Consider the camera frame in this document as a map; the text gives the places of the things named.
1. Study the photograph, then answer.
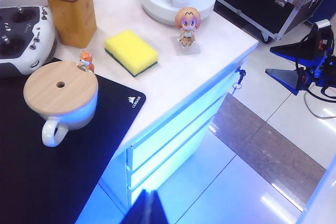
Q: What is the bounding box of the yellow tea tin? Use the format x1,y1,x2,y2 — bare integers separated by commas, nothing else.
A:
44,0,97,48

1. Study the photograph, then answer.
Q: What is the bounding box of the white RC transmitter controller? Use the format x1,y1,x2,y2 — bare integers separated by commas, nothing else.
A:
0,5,56,76

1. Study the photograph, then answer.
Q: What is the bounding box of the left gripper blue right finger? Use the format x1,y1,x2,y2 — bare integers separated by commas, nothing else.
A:
151,189,169,224

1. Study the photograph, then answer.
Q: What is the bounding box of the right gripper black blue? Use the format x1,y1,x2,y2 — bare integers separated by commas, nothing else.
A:
265,19,336,96

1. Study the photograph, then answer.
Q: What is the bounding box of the drawer key with ring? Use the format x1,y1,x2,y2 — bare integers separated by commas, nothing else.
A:
232,68,247,92

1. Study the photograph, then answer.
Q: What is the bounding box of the orange-haired anime girl figurine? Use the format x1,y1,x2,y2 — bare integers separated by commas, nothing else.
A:
171,6,203,56

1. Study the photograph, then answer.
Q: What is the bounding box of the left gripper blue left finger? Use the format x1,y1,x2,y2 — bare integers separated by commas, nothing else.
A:
125,188,153,224

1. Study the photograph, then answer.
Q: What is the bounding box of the black Corsair mouse pad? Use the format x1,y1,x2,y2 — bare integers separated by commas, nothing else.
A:
0,57,146,224

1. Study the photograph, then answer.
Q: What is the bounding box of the small orange fox figurine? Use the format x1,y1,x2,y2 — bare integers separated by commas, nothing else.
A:
78,50,95,73

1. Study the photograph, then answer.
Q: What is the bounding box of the yellow green cleaning sponge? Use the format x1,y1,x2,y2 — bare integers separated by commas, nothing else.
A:
104,28,159,78

